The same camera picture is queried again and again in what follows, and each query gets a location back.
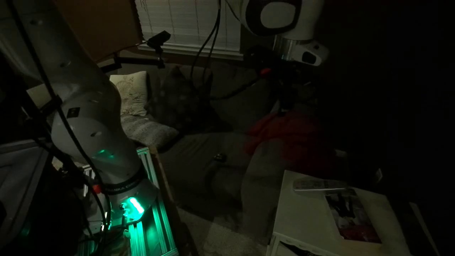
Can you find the gray remote control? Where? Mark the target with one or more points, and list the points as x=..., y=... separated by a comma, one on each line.
x=317, y=185

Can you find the white fluffy cushion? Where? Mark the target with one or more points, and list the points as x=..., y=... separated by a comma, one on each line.
x=149, y=128

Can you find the white window blinds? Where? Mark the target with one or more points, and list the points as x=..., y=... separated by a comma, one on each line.
x=189, y=22

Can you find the dark patterned pillow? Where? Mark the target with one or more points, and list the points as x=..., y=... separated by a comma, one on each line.
x=182, y=101

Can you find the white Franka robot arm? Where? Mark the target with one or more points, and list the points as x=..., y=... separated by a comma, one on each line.
x=85, y=108

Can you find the magazine with photo cover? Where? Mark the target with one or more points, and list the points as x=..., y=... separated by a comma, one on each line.
x=351, y=214

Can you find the gray case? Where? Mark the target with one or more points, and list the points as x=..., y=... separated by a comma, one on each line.
x=19, y=185

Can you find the red cloth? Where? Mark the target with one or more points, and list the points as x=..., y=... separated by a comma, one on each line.
x=289, y=136

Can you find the black camera on stand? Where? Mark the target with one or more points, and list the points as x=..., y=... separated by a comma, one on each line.
x=158, y=40

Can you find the cream patterned pillow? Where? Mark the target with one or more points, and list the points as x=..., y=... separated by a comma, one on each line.
x=131, y=92

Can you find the brown board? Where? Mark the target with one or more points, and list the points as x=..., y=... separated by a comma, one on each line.
x=100, y=25

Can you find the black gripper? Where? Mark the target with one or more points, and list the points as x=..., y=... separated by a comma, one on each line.
x=277, y=71

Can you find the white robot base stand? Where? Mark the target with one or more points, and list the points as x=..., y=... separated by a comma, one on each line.
x=147, y=222

